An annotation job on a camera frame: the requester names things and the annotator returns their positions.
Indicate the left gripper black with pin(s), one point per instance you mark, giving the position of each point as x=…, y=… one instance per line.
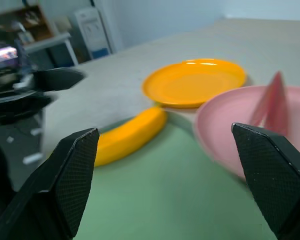
x=5, y=82

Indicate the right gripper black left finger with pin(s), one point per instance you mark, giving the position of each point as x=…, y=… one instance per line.
x=65, y=185

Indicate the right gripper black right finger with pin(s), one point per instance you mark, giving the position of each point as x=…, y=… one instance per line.
x=272, y=180

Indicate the pink plastic plate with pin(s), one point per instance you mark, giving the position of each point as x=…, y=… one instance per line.
x=227, y=120

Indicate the pink pointed toy item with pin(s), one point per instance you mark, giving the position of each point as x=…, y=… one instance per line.
x=272, y=105

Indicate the yellow plastic plate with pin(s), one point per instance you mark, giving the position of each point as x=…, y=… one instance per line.
x=190, y=85

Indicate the white side table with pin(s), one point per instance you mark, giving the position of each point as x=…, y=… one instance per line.
x=50, y=42

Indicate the wooden shelf unit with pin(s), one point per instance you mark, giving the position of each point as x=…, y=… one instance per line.
x=32, y=22

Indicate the white water dispenser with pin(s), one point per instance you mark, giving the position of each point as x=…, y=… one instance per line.
x=93, y=32

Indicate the yellow toy banana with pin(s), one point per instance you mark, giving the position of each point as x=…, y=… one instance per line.
x=132, y=135

